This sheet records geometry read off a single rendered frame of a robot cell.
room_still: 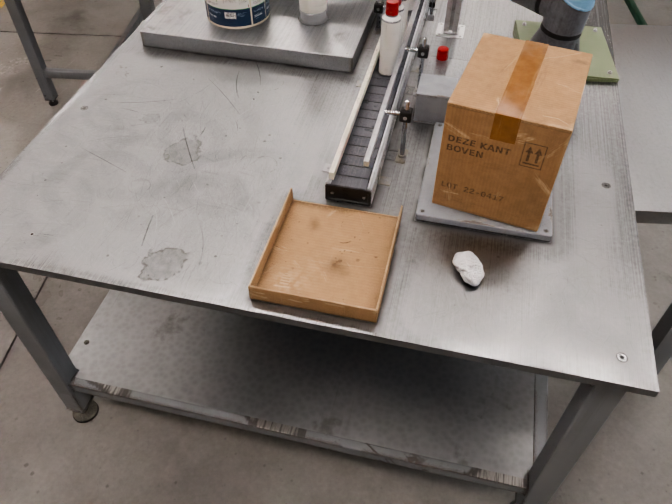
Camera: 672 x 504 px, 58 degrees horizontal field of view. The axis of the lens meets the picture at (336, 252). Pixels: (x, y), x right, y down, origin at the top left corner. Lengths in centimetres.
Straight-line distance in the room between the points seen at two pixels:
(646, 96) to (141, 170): 139
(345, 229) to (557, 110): 50
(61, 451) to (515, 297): 147
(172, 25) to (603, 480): 191
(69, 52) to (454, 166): 298
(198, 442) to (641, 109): 162
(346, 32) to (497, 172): 84
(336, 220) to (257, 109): 49
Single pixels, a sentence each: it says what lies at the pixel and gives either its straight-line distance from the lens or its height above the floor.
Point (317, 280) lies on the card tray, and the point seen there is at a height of 83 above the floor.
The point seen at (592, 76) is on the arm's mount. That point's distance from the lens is 196.
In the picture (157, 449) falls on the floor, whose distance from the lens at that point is 205.
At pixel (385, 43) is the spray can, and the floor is 98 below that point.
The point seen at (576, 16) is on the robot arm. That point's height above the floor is 101.
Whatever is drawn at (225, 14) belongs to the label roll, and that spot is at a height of 92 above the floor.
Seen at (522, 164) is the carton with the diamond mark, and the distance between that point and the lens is 128.
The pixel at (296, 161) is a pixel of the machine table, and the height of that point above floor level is 83.
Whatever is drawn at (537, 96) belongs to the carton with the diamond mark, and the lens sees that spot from 130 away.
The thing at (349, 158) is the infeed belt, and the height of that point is 88.
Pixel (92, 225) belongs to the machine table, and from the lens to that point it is 147.
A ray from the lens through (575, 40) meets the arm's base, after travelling 193.
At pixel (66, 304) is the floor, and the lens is 247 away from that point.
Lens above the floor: 180
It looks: 48 degrees down
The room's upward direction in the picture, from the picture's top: straight up
